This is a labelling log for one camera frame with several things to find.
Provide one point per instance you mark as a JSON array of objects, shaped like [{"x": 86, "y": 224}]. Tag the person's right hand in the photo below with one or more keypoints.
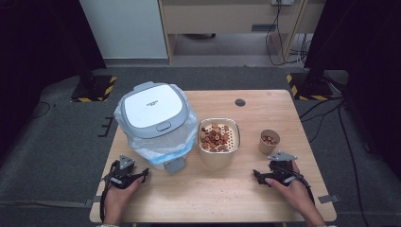
[{"x": 296, "y": 192}]

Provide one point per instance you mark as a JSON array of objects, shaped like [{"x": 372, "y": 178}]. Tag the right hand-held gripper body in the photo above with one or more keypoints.
[{"x": 280, "y": 168}]

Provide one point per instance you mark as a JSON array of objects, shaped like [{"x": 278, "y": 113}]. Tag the black curtain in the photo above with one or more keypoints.
[
  {"x": 369, "y": 47},
  {"x": 38, "y": 47}
]

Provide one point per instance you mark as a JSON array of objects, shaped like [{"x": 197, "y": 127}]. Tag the person's left hand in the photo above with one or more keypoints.
[{"x": 116, "y": 198}]

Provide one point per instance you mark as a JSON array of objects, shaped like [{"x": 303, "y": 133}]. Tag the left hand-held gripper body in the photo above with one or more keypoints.
[{"x": 123, "y": 173}]

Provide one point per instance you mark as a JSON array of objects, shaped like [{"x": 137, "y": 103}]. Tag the beige strainer container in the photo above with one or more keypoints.
[{"x": 217, "y": 159}]

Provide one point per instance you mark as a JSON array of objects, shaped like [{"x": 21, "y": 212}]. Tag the wooden cabinet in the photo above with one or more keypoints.
[{"x": 220, "y": 19}]

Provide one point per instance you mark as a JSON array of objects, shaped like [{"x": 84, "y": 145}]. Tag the white power strip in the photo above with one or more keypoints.
[{"x": 282, "y": 2}]

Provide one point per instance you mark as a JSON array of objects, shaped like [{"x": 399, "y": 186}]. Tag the white grey pedal trash can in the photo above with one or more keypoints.
[{"x": 151, "y": 107}]

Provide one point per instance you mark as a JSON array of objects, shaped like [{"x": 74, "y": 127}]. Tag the black stand base striped edge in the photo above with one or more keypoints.
[
  {"x": 310, "y": 88},
  {"x": 94, "y": 90}
]

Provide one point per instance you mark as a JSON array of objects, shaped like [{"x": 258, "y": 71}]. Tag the round grey table grommet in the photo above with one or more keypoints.
[{"x": 240, "y": 102}]

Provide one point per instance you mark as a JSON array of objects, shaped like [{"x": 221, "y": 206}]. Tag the black tape marks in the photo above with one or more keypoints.
[{"x": 106, "y": 126}]

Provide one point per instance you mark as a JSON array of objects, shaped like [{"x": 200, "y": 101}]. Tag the pile of reddish food scraps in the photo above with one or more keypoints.
[{"x": 216, "y": 138}]

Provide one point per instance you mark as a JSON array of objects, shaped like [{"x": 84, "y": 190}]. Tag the grey tape strip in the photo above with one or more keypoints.
[
  {"x": 94, "y": 201},
  {"x": 328, "y": 199}
]

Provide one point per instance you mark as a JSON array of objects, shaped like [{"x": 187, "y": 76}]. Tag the brown paper cup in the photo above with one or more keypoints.
[{"x": 267, "y": 148}]

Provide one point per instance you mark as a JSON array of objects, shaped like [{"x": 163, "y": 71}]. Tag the translucent plastic trash bag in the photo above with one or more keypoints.
[{"x": 170, "y": 145}]

